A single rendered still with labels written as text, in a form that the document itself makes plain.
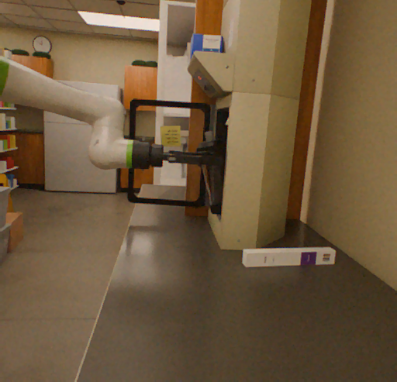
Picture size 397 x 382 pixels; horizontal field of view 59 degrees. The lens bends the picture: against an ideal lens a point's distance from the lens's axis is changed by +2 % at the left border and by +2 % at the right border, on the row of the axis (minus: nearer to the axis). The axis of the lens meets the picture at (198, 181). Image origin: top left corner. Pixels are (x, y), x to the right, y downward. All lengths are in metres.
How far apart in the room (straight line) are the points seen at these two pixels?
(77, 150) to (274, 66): 5.22
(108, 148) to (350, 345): 0.80
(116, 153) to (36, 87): 0.27
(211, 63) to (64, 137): 5.20
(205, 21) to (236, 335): 1.09
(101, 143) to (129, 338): 0.62
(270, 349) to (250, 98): 0.65
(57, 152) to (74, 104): 5.05
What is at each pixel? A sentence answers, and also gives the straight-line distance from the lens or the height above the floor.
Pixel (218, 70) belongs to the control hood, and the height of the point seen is 1.46.
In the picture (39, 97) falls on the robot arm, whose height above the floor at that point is 1.36.
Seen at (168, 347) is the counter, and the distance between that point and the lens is 0.66.
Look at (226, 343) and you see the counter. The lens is 0.68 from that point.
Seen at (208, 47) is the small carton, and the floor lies 1.54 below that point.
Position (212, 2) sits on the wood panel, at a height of 1.75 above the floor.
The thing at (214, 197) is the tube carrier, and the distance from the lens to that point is 1.14.
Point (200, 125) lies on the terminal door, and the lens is 1.31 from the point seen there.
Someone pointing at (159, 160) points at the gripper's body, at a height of 1.19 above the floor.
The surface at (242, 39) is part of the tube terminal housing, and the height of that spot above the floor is 1.55.
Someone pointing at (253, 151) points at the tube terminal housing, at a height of 1.25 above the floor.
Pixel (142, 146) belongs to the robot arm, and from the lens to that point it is 1.10.
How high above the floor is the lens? 1.32
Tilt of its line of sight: 10 degrees down
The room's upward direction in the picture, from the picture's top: 4 degrees clockwise
